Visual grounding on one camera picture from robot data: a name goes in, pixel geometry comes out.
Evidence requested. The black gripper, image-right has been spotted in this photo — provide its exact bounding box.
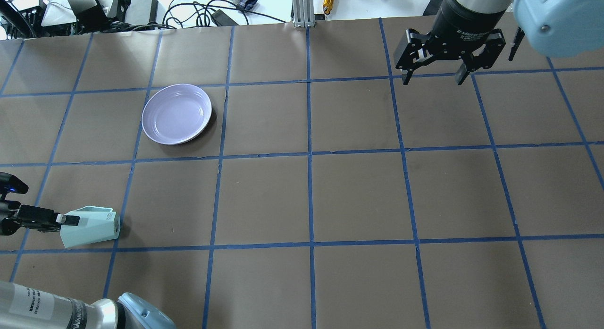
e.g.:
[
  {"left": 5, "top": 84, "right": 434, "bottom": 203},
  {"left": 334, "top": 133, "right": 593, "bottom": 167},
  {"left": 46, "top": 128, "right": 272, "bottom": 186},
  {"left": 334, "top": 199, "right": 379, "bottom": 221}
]
[{"left": 0, "top": 201, "right": 80, "bottom": 236}]

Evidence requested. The aluminium frame post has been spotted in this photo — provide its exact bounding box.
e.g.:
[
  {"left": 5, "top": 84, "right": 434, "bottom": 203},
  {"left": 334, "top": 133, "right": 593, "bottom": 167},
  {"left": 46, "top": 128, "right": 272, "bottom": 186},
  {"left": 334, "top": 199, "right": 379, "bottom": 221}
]
[{"left": 293, "top": 0, "right": 316, "bottom": 28}]

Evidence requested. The metal cylinder connector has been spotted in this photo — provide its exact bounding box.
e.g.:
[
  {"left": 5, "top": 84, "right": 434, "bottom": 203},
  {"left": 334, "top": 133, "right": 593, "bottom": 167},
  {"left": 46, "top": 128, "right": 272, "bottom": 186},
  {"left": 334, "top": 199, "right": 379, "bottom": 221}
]
[{"left": 322, "top": 0, "right": 335, "bottom": 16}]

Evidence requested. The mint green hexagonal cup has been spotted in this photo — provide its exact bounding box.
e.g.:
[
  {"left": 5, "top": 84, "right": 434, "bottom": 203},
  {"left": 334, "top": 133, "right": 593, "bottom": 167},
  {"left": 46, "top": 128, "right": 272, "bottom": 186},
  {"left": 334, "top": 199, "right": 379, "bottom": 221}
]
[{"left": 59, "top": 206, "right": 121, "bottom": 249}]

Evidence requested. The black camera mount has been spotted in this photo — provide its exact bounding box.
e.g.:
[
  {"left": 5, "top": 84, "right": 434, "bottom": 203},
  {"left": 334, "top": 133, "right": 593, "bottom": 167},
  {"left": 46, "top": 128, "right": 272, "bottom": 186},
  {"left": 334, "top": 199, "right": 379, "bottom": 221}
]
[{"left": 0, "top": 172, "right": 29, "bottom": 201}]

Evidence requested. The black gripper, image-left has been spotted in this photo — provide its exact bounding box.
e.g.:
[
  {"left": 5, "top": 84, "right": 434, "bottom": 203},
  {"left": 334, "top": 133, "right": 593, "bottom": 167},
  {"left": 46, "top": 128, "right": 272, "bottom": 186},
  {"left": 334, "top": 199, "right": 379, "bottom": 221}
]
[{"left": 395, "top": 0, "right": 506, "bottom": 85}]

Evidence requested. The lavender plate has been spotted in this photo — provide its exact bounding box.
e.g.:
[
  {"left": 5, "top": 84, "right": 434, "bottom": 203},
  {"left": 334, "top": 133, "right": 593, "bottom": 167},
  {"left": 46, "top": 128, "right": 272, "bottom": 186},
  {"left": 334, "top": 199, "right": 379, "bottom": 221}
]
[{"left": 142, "top": 84, "right": 213, "bottom": 145}]

